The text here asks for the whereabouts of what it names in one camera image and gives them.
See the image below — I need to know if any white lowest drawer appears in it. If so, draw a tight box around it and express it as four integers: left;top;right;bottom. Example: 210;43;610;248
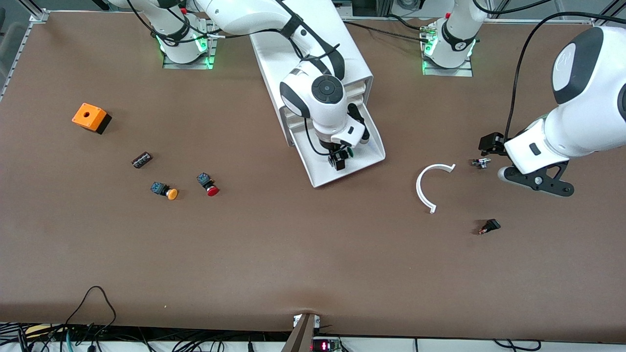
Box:
286;95;386;188

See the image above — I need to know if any white drawer cabinet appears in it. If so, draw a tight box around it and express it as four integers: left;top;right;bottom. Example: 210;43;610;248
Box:
244;0;375;147

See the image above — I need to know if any red push button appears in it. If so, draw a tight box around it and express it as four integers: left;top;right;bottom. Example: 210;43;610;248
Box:
197;173;220;197

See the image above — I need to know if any orange push button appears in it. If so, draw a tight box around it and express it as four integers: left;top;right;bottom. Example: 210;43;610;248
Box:
150;182;179;200

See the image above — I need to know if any white curved plastic arc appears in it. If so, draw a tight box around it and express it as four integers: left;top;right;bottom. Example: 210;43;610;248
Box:
416;163;456;214

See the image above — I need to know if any circuit board with red display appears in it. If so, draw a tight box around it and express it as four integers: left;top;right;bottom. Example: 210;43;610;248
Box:
311;337;342;352

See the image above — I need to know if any orange box with black base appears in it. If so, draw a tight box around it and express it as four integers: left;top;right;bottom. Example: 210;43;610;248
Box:
72;103;112;135

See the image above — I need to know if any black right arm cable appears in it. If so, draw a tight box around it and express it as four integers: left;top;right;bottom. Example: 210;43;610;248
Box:
126;0;345;158

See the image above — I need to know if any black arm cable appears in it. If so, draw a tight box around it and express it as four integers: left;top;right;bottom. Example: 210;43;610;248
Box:
126;0;345;158
472;0;626;140

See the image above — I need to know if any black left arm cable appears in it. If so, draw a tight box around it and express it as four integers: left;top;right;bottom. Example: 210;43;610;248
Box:
472;0;626;140

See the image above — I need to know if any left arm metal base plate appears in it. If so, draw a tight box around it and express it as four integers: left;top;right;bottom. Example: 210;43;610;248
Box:
422;20;474;77

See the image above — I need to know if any black cable behind cabinet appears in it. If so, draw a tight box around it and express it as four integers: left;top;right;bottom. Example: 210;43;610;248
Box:
342;14;433;40

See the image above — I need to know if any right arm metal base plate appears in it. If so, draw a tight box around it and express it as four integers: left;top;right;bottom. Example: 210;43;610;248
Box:
162;17;218;70

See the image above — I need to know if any brown camera post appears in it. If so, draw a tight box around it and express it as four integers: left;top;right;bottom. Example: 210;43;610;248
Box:
281;313;317;352

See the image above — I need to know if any thin black looped cable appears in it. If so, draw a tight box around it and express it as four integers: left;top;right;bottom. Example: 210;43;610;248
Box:
64;286;117;338

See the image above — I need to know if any black cable bundle under table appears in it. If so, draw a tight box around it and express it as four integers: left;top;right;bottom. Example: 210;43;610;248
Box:
0;320;294;352

